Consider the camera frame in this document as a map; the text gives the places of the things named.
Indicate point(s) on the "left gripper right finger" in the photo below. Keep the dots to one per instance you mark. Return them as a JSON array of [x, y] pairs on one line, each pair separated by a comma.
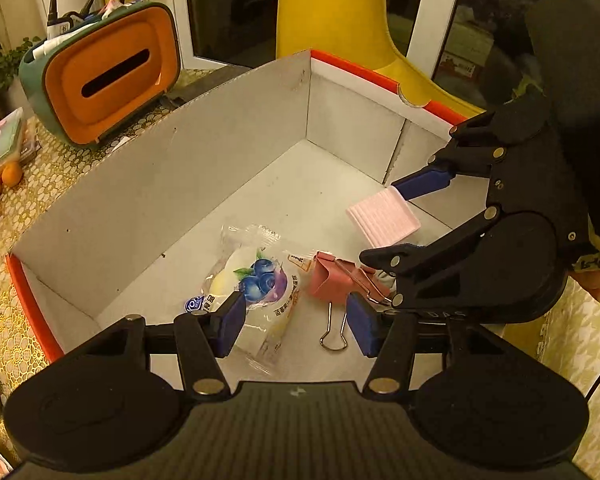
[[389, 340]]

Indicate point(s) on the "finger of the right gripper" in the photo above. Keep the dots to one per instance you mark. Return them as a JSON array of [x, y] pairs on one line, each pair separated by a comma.
[[403, 258], [444, 166]]

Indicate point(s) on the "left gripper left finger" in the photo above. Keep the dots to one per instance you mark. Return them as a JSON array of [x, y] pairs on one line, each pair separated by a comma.
[[201, 340]]

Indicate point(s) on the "pink binder clip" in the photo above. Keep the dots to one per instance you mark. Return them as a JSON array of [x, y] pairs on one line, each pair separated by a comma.
[[332, 281]]

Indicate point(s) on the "blueberry snack packet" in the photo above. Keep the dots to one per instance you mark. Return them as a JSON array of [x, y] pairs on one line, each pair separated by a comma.
[[270, 272]]

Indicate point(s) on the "red white cardboard box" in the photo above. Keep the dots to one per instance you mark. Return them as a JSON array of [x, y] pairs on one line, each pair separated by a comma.
[[290, 146]]

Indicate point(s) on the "yellow chair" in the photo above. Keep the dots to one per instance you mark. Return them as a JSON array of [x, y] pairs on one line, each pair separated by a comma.
[[356, 32]]

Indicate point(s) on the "pastel stacked notebooks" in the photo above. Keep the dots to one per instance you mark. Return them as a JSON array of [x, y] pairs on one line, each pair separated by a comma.
[[17, 139]]

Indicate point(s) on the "orange green tissue box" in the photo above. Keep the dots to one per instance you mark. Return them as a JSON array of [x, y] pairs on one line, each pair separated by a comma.
[[85, 83]]

